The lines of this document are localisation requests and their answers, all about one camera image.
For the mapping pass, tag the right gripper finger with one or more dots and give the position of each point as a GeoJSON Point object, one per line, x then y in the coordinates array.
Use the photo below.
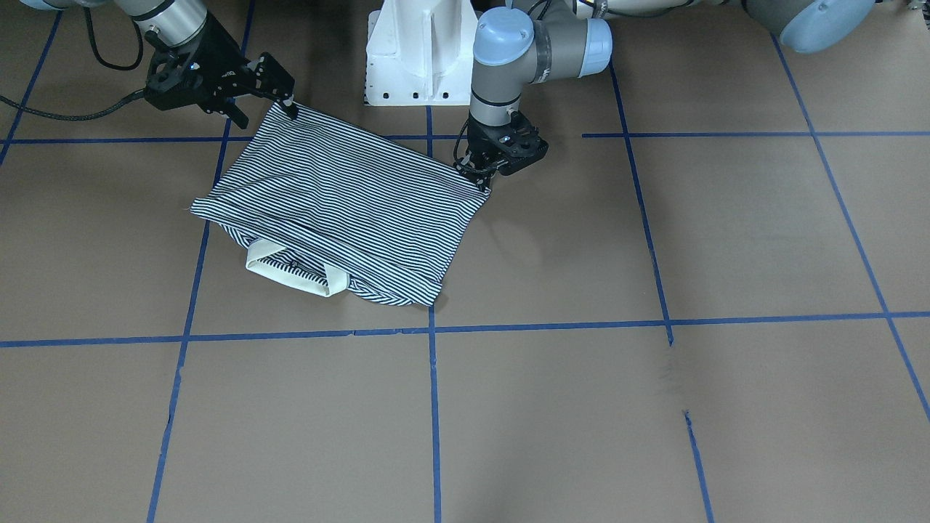
{"type": "Point", "coordinates": [276, 83]}
{"type": "Point", "coordinates": [235, 114]}

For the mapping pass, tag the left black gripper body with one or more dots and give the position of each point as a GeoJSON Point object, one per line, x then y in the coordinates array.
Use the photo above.
{"type": "Point", "coordinates": [478, 137]}

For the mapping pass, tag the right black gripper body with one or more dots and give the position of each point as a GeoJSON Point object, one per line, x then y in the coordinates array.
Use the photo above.
{"type": "Point", "coordinates": [213, 54]}

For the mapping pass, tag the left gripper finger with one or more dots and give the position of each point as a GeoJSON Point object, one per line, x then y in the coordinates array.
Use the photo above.
{"type": "Point", "coordinates": [482, 178]}

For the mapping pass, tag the striped polo shirt white collar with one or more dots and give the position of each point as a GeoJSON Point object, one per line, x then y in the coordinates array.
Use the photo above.
{"type": "Point", "coordinates": [323, 206]}

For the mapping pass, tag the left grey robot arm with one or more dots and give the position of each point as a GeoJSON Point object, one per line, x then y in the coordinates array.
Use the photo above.
{"type": "Point", "coordinates": [532, 42]}

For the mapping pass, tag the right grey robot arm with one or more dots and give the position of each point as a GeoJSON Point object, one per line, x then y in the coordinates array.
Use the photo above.
{"type": "Point", "coordinates": [176, 21]}

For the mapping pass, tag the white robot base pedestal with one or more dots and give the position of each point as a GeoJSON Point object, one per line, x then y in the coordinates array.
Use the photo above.
{"type": "Point", "coordinates": [420, 53]}

